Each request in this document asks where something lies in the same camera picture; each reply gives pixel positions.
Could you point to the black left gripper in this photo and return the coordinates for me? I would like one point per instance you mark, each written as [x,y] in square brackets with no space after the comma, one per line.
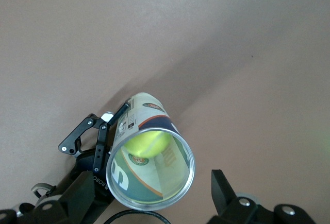
[85,162]

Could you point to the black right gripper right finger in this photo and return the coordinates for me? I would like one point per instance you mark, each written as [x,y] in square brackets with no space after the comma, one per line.
[224,198]

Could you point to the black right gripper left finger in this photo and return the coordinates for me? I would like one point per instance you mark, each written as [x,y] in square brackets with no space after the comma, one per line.
[74,198]

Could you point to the tennis ball Roland Garros print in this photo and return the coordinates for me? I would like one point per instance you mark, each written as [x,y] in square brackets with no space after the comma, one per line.
[148,144]

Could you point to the blue white tennis ball can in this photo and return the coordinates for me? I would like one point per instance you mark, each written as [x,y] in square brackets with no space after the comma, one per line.
[152,121]

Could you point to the brown table mat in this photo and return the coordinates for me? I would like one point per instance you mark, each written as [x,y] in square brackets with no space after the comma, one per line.
[232,54]

